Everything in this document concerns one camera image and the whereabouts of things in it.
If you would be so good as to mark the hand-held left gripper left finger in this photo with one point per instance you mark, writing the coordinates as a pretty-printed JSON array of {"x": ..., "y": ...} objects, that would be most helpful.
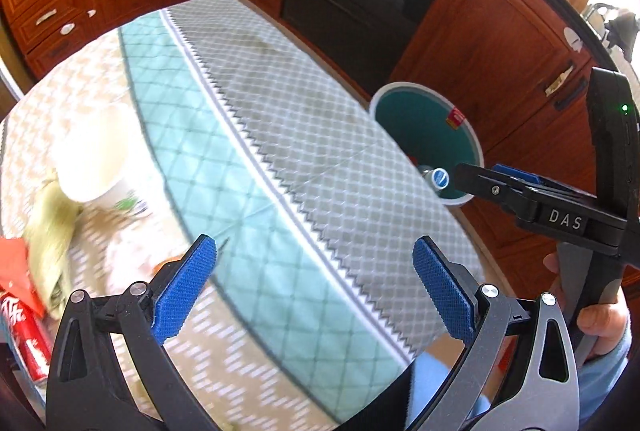
[{"x": 182, "y": 291}]

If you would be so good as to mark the patterned grey teal tablecloth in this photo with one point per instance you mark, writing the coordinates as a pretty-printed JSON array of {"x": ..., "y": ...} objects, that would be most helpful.
[{"x": 300, "y": 136}]

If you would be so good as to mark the person's right hand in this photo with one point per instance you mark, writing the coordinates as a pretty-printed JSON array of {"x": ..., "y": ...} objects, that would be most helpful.
[{"x": 602, "y": 323}]

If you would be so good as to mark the white paper cup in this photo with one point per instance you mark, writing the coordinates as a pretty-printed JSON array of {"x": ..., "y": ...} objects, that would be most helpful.
[{"x": 95, "y": 161}]

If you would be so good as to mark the wooden kitchen cabinet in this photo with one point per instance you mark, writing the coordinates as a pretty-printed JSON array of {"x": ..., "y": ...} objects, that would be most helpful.
[{"x": 475, "y": 21}]

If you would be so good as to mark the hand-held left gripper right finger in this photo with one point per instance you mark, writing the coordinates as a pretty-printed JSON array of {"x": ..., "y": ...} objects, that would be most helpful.
[{"x": 442, "y": 286}]

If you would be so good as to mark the green trash bin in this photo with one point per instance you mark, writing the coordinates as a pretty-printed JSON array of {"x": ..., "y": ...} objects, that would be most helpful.
[{"x": 425, "y": 126}]

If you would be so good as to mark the red soda can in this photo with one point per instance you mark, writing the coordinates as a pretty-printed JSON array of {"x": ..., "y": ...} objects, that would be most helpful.
[{"x": 27, "y": 336}]

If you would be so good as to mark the small clear plastic bottle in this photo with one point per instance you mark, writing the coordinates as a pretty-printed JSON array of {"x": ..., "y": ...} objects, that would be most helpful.
[{"x": 440, "y": 178}]

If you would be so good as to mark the red snack bag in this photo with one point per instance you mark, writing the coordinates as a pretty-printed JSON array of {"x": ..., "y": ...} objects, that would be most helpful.
[{"x": 15, "y": 271}]

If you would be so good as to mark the dark cloth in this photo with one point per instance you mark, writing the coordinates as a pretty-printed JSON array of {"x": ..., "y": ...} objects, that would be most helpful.
[{"x": 385, "y": 406}]

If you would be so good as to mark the pale green corn husk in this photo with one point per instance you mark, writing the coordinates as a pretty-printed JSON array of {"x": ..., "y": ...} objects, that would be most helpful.
[{"x": 50, "y": 231}]

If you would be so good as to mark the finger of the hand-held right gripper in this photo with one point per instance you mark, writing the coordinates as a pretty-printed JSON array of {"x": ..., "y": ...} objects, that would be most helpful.
[
  {"x": 520, "y": 174},
  {"x": 480, "y": 181}
]

